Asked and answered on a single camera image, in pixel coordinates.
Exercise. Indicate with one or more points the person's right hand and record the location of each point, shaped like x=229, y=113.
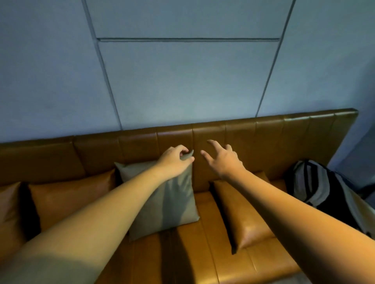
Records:
x=227, y=162

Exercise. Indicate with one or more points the person's left hand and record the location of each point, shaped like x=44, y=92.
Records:
x=171, y=163

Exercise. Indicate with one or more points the person's left thumb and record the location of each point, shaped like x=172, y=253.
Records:
x=188, y=161

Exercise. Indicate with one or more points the person's right middle finger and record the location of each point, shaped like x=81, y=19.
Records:
x=229, y=147

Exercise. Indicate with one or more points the person's right thumb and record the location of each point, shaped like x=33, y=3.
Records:
x=207, y=158

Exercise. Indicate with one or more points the grey square cushion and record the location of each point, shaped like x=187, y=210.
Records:
x=172, y=202

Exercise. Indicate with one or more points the person's right forearm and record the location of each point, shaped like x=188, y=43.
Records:
x=296, y=216

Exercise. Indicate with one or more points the person's left forearm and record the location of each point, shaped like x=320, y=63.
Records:
x=88, y=222

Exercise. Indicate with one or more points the brown leather cushion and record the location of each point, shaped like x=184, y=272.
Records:
x=70, y=196
x=246, y=216
x=10, y=216

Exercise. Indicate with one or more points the brown leather sofa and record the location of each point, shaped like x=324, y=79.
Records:
x=205, y=251

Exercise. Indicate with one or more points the black and white striped cushion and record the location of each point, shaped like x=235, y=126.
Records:
x=322, y=187

